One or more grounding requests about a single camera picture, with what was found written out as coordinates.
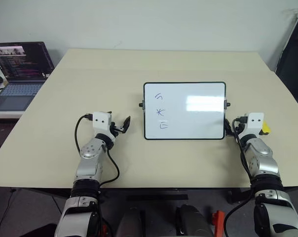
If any red-orange bracket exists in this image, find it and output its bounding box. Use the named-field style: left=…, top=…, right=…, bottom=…
left=211, top=210, right=225, bottom=237

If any black framed panel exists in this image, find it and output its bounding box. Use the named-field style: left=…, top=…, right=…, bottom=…
left=274, top=9, right=298, bottom=112

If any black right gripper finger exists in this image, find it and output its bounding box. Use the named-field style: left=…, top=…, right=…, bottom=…
left=223, top=118, right=233, bottom=136

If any grey open laptop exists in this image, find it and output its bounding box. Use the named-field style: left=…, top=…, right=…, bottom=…
left=0, top=41, right=56, bottom=112

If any black-framed small whiteboard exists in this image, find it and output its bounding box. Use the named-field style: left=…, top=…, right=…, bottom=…
left=138, top=81, right=231, bottom=141

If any black table leg foot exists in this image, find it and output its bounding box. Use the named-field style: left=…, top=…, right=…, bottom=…
left=227, top=188, right=251, bottom=204

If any dark grey rounded shape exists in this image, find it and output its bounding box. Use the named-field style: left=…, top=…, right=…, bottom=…
left=175, top=204, right=214, bottom=237

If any black bar under table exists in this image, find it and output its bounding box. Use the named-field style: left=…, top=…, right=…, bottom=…
left=126, top=194, right=189, bottom=201

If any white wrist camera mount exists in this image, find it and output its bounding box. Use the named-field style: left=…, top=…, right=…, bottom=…
left=246, top=112, right=265, bottom=136
left=92, top=111, right=113, bottom=136

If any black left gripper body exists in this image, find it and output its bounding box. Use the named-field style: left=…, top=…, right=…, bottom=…
left=110, top=121, right=124, bottom=137

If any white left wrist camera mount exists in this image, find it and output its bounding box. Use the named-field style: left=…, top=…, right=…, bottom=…
left=92, top=111, right=113, bottom=136

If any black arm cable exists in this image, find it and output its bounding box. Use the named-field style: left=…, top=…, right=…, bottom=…
left=223, top=114, right=258, bottom=237
left=74, top=113, right=120, bottom=186

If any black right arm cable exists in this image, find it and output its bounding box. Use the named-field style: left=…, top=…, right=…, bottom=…
left=223, top=114, right=258, bottom=237

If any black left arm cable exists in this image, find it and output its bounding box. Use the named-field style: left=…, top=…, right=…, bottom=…
left=74, top=113, right=120, bottom=186

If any yellow and black eraser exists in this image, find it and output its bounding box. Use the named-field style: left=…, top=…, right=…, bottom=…
left=260, top=120, right=272, bottom=136

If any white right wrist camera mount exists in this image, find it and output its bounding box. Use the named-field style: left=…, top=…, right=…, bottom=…
left=246, top=112, right=265, bottom=136

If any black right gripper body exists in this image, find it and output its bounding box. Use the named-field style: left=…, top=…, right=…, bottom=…
left=231, top=122, right=248, bottom=137

